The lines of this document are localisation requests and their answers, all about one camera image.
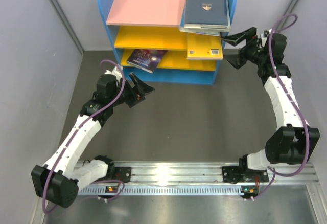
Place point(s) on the navy blue book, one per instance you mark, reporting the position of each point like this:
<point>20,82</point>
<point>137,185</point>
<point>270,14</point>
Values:
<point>205,6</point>

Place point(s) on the light blue book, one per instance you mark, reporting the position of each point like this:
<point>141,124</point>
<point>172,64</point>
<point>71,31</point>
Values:
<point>204,59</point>

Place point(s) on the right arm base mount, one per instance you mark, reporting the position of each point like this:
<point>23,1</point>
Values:
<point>236,174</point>

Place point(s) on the yellow book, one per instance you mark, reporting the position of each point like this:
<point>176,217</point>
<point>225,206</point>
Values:
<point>204,46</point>

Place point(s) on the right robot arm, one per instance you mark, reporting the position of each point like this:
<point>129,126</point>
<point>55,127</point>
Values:
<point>294,139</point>

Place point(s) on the aluminium mounting rail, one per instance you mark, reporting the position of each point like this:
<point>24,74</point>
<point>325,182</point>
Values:
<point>189,178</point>

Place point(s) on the blue pink yellow bookshelf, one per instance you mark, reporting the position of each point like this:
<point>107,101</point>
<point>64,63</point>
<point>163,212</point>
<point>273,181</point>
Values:
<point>154,25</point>

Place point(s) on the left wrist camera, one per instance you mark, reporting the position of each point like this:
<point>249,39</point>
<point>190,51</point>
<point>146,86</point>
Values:
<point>115,72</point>

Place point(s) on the purple Robinson Crusoe book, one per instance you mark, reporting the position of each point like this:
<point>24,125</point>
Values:
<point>146,60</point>

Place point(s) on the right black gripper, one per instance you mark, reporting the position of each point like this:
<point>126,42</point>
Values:
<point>238,60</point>

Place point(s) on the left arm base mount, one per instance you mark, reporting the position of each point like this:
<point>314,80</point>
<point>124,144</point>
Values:
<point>119,173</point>

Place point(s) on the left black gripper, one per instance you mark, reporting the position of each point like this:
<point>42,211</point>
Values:
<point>142,88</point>

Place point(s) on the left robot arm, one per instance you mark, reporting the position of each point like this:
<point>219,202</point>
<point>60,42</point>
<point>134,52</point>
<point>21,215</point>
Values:
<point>58,181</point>

